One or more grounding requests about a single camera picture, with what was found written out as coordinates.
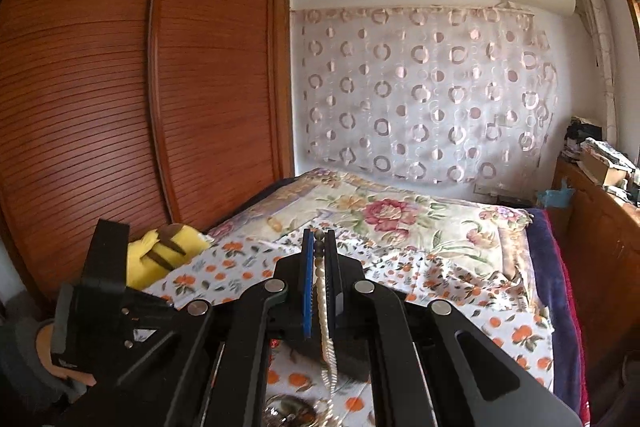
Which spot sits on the floral quilt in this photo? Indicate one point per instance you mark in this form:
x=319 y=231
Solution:
x=390 y=212

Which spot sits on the dark blue blanket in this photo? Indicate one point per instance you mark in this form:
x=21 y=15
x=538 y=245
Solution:
x=547 y=267

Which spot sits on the orange fruit print sheet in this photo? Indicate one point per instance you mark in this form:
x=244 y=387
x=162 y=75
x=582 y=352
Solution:
x=450 y=287

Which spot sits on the light blue bag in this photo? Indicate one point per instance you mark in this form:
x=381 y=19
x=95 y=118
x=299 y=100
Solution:
x=556 y=197

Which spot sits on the yellow plush toy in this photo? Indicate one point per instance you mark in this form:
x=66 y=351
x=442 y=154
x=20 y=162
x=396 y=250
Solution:
x=165 y=252

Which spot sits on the brown slatted wooden wardrobe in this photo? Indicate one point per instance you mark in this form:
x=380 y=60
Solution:
x=100 y=82

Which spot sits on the cardboard box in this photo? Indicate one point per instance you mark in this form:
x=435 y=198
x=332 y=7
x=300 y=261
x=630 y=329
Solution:
x=597 y=172

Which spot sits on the patterned folded cloth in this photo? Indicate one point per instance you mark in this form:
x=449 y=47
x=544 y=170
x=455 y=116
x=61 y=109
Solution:
x=610 y=154

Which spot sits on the circle pattern sheer curtain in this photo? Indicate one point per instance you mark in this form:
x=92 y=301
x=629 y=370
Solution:
x=425 y=92

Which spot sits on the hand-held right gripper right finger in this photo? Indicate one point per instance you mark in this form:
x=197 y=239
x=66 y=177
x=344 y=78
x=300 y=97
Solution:
x=332 y=277

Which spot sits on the wooden side cabinet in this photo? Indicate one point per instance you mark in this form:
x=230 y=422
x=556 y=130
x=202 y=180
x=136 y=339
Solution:
x=600 y=237

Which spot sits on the black bag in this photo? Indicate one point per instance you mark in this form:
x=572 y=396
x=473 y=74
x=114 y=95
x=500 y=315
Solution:
x=580 y=134

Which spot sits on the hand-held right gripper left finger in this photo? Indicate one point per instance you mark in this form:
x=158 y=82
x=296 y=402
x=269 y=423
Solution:
x=306 y=292

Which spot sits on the white patterned window curtain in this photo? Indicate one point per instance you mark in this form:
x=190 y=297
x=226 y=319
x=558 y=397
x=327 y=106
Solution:
x=597 y=37

